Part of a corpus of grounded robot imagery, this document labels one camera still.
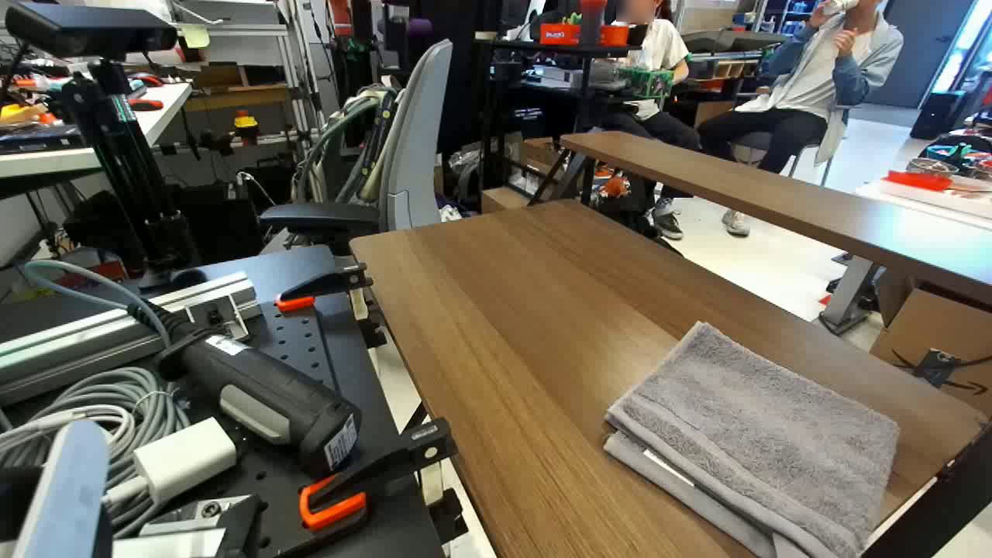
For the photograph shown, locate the grey towel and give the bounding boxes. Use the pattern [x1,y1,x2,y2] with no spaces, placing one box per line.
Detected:
[602,319,903,558]

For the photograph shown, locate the grey office chair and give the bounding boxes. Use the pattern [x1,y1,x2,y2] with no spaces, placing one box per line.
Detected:
[257,37,460,255]

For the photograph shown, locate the black perforated mounting board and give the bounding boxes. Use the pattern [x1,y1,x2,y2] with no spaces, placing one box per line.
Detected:
[134,245,448,558]

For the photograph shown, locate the red plastic crate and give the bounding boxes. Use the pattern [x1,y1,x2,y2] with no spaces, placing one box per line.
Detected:
[535,19,635,52]

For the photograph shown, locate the seated person black trousers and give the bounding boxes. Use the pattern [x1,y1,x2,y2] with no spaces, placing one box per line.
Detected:
[589,0,708,245]

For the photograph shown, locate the long wooden bench table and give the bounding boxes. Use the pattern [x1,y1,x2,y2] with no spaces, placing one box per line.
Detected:
[554,127,992,311]

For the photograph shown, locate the white power adapter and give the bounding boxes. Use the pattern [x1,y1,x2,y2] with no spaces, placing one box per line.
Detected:
[129,417,243,504]

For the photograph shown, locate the white work desk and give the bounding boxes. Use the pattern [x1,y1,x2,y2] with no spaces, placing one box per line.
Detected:
[0,80,196,187]

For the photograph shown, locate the seated person in white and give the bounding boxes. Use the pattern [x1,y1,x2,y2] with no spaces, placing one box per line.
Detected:
[696,0,909,243]

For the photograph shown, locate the brown cardboard box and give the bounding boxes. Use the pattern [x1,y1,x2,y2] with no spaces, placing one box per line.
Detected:
[871,286,992,418]

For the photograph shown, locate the pale blue plastic cover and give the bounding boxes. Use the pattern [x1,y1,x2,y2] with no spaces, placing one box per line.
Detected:
[8,417,116,558]

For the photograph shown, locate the black clamp orange handle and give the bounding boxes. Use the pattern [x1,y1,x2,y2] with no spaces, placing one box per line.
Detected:
[273,265,371,319]
[296,417,460,537]

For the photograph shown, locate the black camera tripod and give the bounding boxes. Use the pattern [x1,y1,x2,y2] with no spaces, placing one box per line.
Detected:
[56,57,199,275]

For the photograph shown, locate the grey cable bundle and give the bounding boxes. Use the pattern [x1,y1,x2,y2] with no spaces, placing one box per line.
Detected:
[0,367,196,503]

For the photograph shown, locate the aluminium extrusion rail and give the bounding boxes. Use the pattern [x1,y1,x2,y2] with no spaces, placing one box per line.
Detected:
[0,270,260,405]

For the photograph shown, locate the black stereo camera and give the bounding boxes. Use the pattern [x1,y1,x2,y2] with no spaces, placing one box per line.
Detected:
[4,0,181,61]

